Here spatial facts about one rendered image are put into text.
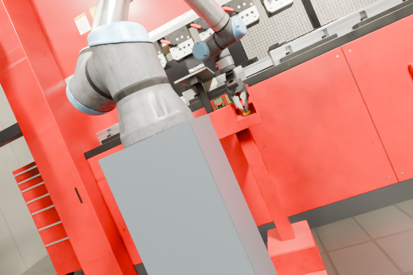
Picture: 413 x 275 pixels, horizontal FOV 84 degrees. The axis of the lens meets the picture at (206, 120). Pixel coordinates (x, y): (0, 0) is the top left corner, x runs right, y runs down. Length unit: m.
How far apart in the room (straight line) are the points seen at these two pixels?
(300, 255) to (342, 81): 0.82
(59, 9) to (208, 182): 1.70
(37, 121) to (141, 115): 1.31
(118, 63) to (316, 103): 1.04
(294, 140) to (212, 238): 0.95
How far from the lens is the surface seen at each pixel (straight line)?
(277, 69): 1.27
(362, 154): 1.40
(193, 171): 0.38
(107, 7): 0.72
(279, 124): 1.27
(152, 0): 1.60
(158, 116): 0.41
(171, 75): 2.02
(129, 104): 0.44
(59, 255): 2.45
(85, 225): 1.66
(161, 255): 0.46
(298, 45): 1.43
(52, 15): 1.95
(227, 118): 0.98
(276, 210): 1.14
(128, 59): 0.45
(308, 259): 1.18
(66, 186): 1.64
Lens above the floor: 0.77
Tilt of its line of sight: level
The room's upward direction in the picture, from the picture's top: 24 degrees counter-clockwise
